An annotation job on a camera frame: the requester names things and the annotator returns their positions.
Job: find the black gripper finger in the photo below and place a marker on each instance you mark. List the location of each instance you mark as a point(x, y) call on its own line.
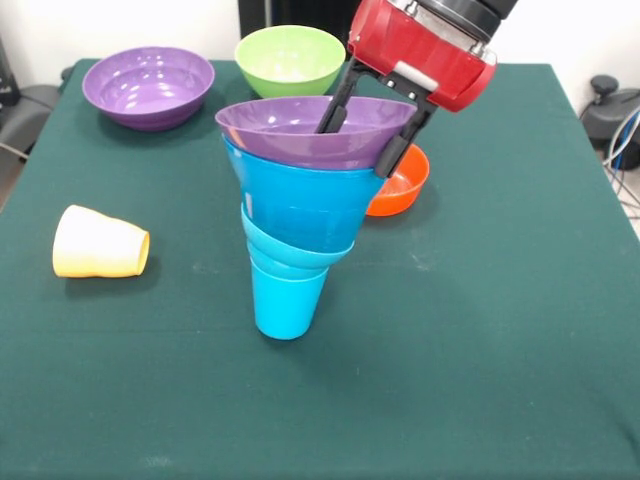
point(337, 107)
point(400, 145)

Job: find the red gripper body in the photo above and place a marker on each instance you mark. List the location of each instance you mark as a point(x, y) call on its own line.
point(420, 50)

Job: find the orange plastic bowl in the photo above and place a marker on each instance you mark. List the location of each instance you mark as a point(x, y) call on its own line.
point(405, 190)

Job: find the purple plastic bowl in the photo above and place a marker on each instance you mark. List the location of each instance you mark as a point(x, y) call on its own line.
point(280, 140)
point(150, 85)

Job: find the large blue plastic bowl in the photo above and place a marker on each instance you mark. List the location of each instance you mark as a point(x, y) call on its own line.
point(300, 185)

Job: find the cyan plastic bowl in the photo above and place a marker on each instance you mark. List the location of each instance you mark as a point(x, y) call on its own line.
point(280, 255)

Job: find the blue plastic cup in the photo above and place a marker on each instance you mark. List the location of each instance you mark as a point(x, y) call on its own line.
point(282, 310)

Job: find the yellow plastic cup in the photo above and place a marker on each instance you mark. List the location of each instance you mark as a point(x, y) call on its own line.
point(95, 245)

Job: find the green plastic bowl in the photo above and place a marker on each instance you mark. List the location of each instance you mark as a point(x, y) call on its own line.
point(290, 60)

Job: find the dark green table cloth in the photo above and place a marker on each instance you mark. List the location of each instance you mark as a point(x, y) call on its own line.
point(300, 415)

